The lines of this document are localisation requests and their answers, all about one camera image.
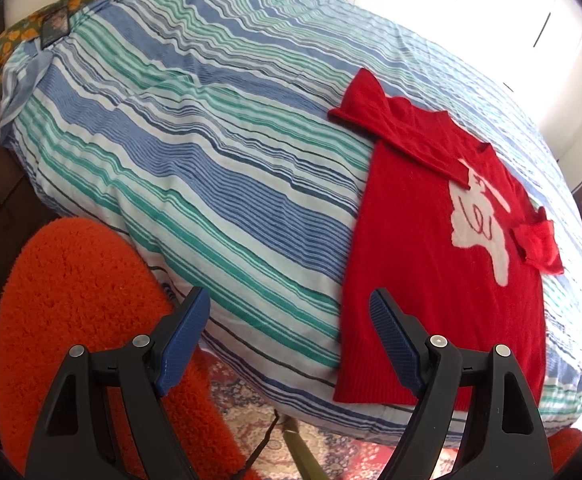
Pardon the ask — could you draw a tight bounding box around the blue green striped bedspread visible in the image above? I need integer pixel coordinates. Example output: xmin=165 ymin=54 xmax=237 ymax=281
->
xmin=0 ymin=0 xmax=582 ymax=451

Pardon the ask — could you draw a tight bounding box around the red sweater with white figure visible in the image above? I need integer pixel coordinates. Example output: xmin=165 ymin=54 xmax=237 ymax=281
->
xmin=327 ymin=69 xmax=566 ymax=413

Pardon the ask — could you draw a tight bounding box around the dark printed patch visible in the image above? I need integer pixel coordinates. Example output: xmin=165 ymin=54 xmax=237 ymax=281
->
xmin=40 ymin=7 xmax=72 ymax=52

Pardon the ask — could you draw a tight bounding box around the black cable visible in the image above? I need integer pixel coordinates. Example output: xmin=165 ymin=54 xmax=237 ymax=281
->
xmin=233 ymin=409 xmax=279 ymax=480

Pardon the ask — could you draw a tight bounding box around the wooden bed leg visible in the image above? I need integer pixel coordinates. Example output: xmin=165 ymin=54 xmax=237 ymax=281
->
xmin=282 ymin=419 xmax=331 ymax=480

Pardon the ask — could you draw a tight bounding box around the orange fuzzy rug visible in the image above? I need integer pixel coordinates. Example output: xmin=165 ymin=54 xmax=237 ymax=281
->
xmin=0 ymin=216 xmax=262 ymax=480
xmin=547 ymin=426 xmax=582 ymax=468

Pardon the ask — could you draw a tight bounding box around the patterned carpet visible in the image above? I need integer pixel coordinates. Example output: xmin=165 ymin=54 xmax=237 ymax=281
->
xmin=198 ymin=345 xmax=472 ymax=480

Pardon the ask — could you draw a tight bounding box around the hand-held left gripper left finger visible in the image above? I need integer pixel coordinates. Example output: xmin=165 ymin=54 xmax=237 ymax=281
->
xmin=23 ymin=286 xmax=212 ymax=480

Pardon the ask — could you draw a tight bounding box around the dark wooden nightstand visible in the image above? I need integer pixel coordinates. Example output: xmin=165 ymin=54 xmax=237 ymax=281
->
xmin=0 ymin=125 xmax=60 ymax=313

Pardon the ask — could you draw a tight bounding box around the white wardrobe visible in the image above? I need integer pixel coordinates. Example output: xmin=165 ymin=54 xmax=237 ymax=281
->
xmin=351 ymin=0 xmax=582 ymax=161

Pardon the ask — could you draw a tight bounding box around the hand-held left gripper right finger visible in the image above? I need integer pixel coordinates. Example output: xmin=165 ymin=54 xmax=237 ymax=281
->
xmin=368 ymin=287 xmax=557 ymax=480

